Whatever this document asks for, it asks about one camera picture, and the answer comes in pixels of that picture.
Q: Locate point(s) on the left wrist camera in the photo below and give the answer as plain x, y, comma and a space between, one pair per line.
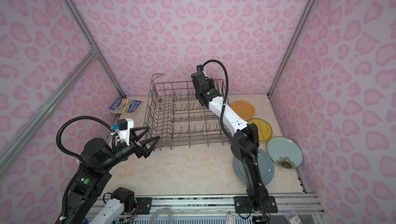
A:
123, 130

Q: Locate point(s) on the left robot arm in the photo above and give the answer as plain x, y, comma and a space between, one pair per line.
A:
93, 173

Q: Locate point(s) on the cat and stars plate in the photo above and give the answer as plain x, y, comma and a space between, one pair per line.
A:
219, 86

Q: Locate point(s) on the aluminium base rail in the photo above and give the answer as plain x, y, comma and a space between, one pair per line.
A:
237, 208

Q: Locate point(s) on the grey-blue plate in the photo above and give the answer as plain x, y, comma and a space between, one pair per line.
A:
265, 164

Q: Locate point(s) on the pale green plate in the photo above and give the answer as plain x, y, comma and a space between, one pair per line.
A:
284, 152

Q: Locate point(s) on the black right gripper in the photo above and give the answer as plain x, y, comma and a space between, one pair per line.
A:
211, 81

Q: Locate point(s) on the colourful book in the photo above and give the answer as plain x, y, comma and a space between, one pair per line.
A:
125, 106

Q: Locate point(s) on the grey metal frame post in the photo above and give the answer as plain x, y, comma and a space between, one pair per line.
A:
83, 27

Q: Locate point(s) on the green bamboo woven tray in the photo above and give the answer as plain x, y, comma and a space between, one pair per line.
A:
265, 130

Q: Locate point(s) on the orange woven round tray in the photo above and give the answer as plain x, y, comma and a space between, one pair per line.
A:
243, 109

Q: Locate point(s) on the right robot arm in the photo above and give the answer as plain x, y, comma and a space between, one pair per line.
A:
243, 136

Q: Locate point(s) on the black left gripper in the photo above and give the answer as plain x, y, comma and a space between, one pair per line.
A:
144, 151

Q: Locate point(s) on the grey wire dish rack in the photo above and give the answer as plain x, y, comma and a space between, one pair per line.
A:
175, 115

